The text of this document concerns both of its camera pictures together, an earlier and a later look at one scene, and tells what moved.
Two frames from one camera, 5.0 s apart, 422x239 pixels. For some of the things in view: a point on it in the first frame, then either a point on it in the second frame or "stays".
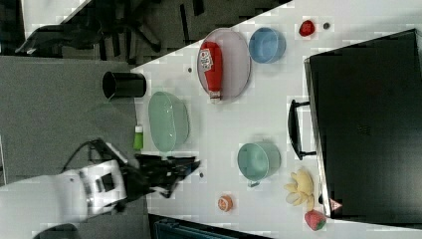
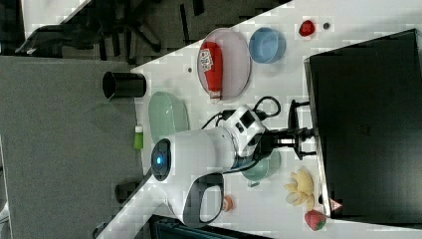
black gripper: [148, 172] to [268, 140]
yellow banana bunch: [302, 189] stays
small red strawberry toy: [307, 28] stays
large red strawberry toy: [315, 220] stays
